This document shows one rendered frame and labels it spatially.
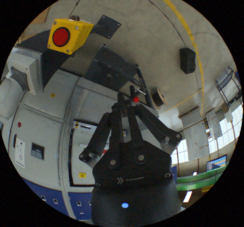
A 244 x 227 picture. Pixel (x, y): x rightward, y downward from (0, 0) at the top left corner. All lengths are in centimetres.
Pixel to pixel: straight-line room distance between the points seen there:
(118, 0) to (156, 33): 64
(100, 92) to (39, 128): 82
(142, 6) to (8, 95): 132
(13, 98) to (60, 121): 63
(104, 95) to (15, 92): 53
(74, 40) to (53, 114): 88
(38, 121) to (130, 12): 155
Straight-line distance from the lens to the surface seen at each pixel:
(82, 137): 67
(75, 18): 22
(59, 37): 20
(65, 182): 103
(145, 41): 114
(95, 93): 35
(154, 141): 97
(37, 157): 100
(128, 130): 85
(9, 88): 57
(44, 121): 99
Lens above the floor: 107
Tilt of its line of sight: 32 degrees down
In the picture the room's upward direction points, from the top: 177 degrees clockwise
